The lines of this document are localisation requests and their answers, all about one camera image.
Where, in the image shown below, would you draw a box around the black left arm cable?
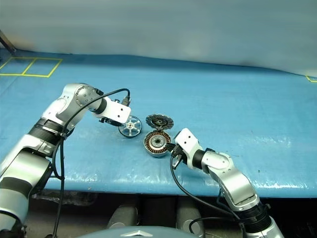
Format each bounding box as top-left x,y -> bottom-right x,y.
51,88 -> 132,238

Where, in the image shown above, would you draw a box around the grey rounded robot leg shape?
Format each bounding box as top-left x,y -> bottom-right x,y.
106,204 -> 139,230
175,198 -> 206,236

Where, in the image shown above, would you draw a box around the grey-blue robot torso with logo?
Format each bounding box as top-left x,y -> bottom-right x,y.
76,225 -> 194,238

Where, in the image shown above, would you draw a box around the motor stator housing copper coils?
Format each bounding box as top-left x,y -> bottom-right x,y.
143,130 -> 173,158

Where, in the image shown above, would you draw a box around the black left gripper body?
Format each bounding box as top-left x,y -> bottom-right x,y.
99,117 -> 120,127

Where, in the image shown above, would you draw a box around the black spoked motor rotor ring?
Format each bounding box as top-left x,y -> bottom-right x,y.
118,115 -> 143,138

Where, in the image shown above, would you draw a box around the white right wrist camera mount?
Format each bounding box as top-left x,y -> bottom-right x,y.
174,128 -> 204,169

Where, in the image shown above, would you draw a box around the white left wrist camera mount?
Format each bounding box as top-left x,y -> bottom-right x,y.
100,97 -> 132,124

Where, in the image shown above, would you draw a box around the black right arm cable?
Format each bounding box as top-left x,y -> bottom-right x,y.
169,153 -> 248,238

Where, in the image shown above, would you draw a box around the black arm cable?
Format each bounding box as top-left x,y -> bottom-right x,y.
51,88 -> 132,238
169,153 -> 248,238

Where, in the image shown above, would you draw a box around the grey round motor gear cover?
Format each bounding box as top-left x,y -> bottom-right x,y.
145,114 -> 174,130

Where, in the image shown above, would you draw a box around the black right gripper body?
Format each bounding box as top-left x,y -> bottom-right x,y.
170,145 -> 186,171

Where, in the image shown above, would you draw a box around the blue plastic table cover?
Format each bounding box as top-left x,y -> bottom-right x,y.
0,48 -> 317,199

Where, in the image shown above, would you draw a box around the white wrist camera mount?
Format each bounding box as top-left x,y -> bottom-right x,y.
174,128 -> 204,169
100,97 -> 132,124

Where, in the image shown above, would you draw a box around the grey metal stand leg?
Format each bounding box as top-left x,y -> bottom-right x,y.
0,29 -> 17,53

